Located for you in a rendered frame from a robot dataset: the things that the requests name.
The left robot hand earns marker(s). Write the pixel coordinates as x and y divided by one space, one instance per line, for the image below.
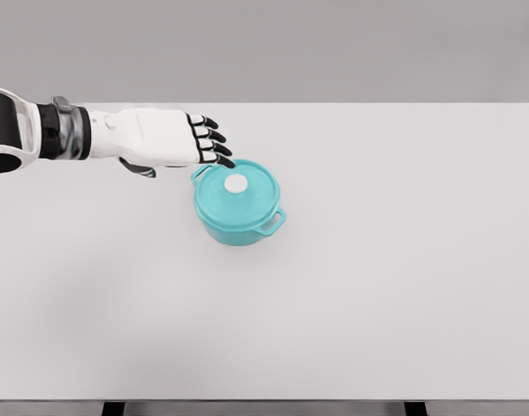
160 136

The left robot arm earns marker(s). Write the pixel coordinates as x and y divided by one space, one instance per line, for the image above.
47 130

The teal pot lid white knob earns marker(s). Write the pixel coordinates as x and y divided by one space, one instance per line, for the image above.
235 195

